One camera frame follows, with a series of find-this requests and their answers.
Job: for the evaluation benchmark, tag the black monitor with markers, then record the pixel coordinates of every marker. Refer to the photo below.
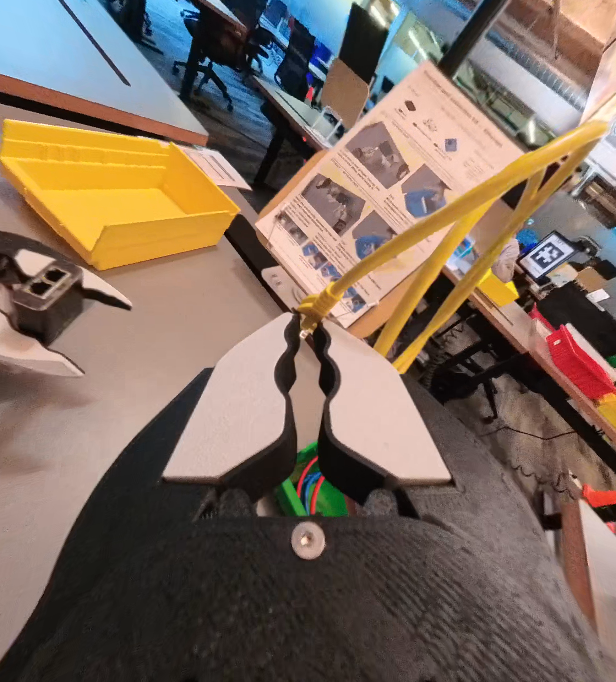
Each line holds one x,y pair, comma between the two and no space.
364,42

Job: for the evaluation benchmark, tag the wooden sheet stand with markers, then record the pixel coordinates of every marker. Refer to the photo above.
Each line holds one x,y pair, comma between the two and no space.
286,186
345,90

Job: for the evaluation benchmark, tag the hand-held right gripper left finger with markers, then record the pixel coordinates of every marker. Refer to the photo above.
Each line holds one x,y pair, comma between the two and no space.
233,415

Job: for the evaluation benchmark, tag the green plastic bin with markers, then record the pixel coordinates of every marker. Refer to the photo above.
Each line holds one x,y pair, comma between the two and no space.
292,498

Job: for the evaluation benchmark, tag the white paper sheet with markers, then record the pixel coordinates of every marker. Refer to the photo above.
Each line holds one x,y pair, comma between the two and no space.
217,165

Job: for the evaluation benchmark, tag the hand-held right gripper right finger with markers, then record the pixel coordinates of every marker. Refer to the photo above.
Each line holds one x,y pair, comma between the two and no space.
382,426

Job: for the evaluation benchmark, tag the printed instruction sheet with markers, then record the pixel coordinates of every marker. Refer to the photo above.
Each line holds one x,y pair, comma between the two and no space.
393,133

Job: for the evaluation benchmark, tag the black office chair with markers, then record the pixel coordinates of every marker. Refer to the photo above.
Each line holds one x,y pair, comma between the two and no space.
222,42

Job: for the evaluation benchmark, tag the small yellow bin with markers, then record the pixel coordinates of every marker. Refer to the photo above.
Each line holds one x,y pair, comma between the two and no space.
499,290

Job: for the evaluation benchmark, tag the black white marker tablet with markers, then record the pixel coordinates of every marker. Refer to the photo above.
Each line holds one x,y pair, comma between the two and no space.
550,254

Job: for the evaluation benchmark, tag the black ethernet splitter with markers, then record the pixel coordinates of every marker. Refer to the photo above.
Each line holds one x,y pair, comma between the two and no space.
47,314

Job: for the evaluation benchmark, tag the red plastic bin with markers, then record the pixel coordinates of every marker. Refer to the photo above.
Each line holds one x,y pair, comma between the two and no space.
579,367

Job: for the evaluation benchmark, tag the grey desk with wooden edge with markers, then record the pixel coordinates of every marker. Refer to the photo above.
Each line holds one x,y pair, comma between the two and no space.
73,53

